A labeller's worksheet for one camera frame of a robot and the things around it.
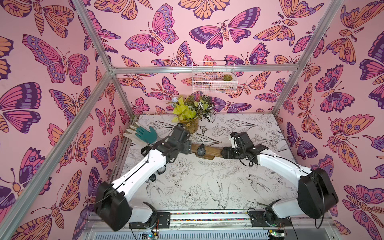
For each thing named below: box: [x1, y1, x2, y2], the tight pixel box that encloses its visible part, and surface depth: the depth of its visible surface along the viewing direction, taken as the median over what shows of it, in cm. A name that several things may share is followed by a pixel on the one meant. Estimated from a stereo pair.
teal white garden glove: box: [123, 122, 158, 144], surface depth 111 cm
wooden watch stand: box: [191, 143, 223, 160], surface depth 93 cm
